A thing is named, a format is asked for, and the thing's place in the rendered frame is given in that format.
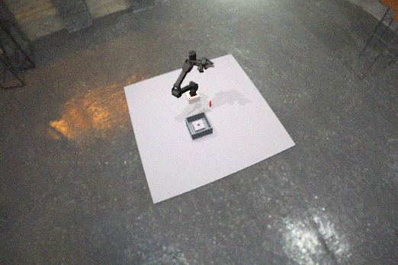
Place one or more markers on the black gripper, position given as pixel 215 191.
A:
pixel 205 63

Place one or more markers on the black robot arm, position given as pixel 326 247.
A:
pixel 187 67

